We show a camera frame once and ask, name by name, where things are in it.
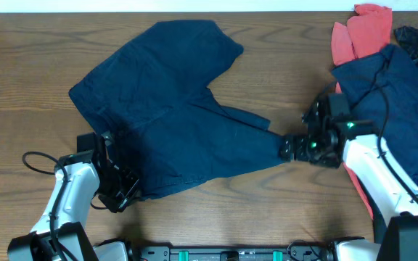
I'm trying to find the navy blue shorts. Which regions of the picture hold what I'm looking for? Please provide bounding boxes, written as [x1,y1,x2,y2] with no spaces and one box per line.
[69,20,282,199]

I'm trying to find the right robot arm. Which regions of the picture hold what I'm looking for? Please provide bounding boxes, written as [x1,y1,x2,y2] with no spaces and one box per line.
[279,101,418,260]

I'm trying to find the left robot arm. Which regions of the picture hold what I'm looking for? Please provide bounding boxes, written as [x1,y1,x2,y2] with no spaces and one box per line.
[7,132,140,260]

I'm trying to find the navy garment pile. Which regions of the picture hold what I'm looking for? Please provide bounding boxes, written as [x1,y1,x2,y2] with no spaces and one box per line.
[332,44,418,185]

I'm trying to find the black garment bottom right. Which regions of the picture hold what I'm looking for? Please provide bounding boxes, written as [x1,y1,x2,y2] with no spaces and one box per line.
[358,180,387,244]

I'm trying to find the red cloth garment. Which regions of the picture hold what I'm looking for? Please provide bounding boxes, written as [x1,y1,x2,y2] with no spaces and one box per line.
[330,3,394,220]

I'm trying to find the black patterned garment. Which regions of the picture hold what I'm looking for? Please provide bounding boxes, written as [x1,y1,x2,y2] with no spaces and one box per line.
[393,26,418,63]

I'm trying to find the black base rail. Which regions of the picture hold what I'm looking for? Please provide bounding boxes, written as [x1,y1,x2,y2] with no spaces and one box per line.
[96,238,340,261]

